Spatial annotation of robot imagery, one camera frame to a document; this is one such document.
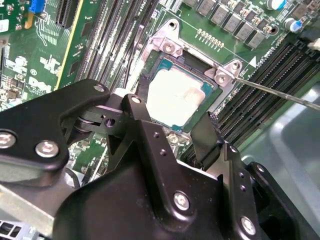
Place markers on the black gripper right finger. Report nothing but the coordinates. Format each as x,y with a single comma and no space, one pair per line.
205,140

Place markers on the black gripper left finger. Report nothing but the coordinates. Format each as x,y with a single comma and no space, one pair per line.
37,120

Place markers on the silver topped CPU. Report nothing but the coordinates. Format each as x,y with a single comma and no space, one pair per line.
175,100

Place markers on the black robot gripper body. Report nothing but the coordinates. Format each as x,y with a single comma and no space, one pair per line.
112,212

